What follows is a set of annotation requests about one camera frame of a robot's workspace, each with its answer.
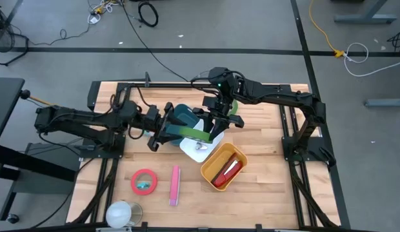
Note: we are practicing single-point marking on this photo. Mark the yellow plastic bin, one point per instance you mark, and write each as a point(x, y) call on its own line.
point(219, 154)

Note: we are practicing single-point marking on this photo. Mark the red stapler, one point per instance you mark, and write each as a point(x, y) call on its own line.
point(227, 174)

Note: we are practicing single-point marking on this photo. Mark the metal mesh cup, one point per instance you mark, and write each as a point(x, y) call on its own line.
point(137, 212)

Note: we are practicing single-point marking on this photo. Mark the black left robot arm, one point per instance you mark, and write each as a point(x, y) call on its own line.
point(77, 117)

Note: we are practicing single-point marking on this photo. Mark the small grey desk foot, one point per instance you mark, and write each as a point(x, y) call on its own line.
point(385, 102)

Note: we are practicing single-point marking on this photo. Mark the white plastic bin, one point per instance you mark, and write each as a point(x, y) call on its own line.
point(196, 156)

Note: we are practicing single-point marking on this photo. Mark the teal staple remover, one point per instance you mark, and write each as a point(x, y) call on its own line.
point(143, 185)

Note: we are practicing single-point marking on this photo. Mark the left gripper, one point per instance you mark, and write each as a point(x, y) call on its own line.
point(153, 116)

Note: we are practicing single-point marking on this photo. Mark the green tape roll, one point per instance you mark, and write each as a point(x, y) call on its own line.
point(196, 133)

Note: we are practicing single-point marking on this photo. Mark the red tape roll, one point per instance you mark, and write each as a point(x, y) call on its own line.
point(134, 190)

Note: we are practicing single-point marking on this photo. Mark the black aluminium table frame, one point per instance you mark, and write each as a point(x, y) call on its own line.
point(155, 85)

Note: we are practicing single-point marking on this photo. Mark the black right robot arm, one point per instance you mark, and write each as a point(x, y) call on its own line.
point(277, 95)

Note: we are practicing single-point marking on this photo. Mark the black floor fan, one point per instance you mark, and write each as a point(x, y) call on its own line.
point(4, 38)

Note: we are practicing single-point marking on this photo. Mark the black desk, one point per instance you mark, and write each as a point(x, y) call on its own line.
point(6, 103)

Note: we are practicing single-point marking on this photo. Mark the large grey desk foot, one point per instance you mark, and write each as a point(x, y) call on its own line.
point(364, 18)

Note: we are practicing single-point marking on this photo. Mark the white dome lamp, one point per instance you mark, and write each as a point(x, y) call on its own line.
point(117, 214)

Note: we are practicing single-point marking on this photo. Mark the black caster wheel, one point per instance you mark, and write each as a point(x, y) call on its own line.
point(13, 218)

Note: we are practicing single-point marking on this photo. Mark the pink and white stapler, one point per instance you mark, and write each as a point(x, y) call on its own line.
point(175, 187)

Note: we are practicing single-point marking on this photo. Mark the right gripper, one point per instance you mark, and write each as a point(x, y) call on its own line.
point(216, 109)

